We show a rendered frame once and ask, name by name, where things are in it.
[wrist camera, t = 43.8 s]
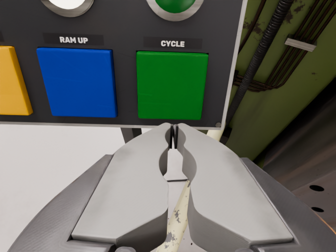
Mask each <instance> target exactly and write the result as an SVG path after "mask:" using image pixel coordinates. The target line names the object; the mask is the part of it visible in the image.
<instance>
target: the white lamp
mask: <svg viewBox="0 0 336 252"><path fill-rule="evenodd" d="M50 1H51V2H52V3H53V4H55V5H56V6H58V7H60V8H63V9H74V8H76V7H78V6H80V5H81V4H82V3H83V2H84V0H50Z"/></svg>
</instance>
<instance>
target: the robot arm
mask: <svg viewBox="0 0 336 252"><path fill-rule="evenodd" d="M173 143H174V149H177V150H178V151H179V152H180V154H181V155H182V157H183V160H182V172H183V174H184V175H185V176H186V177H187V178H188V179H189V181H190V190H189V199H188V207H187V220H188V227H189V233H190V238H191V240H192V241H193V242H194V243H195V244H196V245H197V246H199V247H200V248H202V249H204V250H205V251H207V252H336V232H335V231H334V230H333V229H332V228H331V227H330V226H329V225H328V224H327V223H326V222H325V221H324V220H323V219H322V218H321V217H320V216H319V215H318V214H317V213H316V212H315V211H314V210H312V209H311V208H310V207H309V206H308V205H307V204H305V203H304V202H303V201H302V200H301V199H299V198H298V197H297V196H296V195H294V194H293V193H292V192H290V191H289V190H288V189H287V188H285V187H284V186H283V185H282V184H280V183H279V182H278V181H276V180H275V179H274V178H273V177H271V176H270V175H269V174H268V173H266V172H265V171H264V170H262V169H261V168H260V167H259V166H257V165H256V164H255V163H254V162H252V161H251V160H250V159H248V158H247V157H241V158H240V157H239V156H238V155H237V154H235V153H234V152H233V151H232V150H230V149H229V148H228V147H226V146H225V145H223V144H222V143H220V142H219V141H217V140H215V139H214V138H212V137H210V136H208V135H206V134H204V133H202V132H200V131H198V130H196V129H194V128H192V127H190V126H189V125H187V124H185V123H179V124H170V123H167V122H166V123H163V124H161V125H159V126H157V127H155V128H153V129H151V130H149V131H147V132H145V133H143V134H141V135H139V136H137V137H135V138H133V139H132V140H130V141H129V142H127V143H126V144H124V145H123V146H122V147H120V148H119V149H118V150H117V151H116V152H115V153H113V154H105V155H104V156H103V157H102V158H100V159H99V160H98V161H97V162H96V163H94V164H93V165H92V166H91V167H90V168H88V169H87V170H86V171H85V172H84V173H82V174H81V175H80V176H79V177H78V178H76V179H75V180H74V181H73V182H72V183H70V184H69V185H68V186H67V187H66V188H64V189H63V190H62V191H61V192H60V193H59V194H57V195H56V196H55V197H54V198H53V199H52V200H51V201H50V202H48V203H47V204H46V205H45V206H44V207H43V208H42V209H41V210H40V211H39V212H38V213H37V215H36V216H35V217H34V218H33V219H32V220H31V221H30V222H29V223H28V225H27V226H26V227H25V228H24V229H23V231H22V232H21V233H20V234H19V236H18V237H17V238H16V240H15V241H14V242H13V244H12V245H11V246H10V248H9V249H8V251H7V252H151V251H152V250H154V249H155V248H157V247H159V246H160V245H162V244H163V243H164V242H165V240H166V238H167V227H168V207H169V183H168V182H167V181H166V179H165V178H164V175H165V174H166V173H167V169H168V151H169V150H170V149H172V145H173Z"/></svg>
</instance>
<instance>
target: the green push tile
mask: <svg viewBox="0 0 336 252"><path fill-rule="evenodd" d="M208 61H209V55H208V54H206V53H204V52H176V51H148V50H139V51H138V52H137V53H136V79H137V107H138V117H139V118H140V119H168V120H201V118H202V110H203V102H204V94H205V86H206V78H207V69H208Z"/></svg>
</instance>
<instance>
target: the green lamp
mask: <svg viewBox="0 0 336 252"><path fill-rule="evenodd" d="M195 1H196V0H155V2H156V3H157V4H158V6H159V7H160V8H162V9H163V10H164V11H166V12H169V13H173V14H176V13H181V12H184V11H186V10H187V9H189V8H190V7H191V6H192V5H193V4H194V2H195Z"/></svg>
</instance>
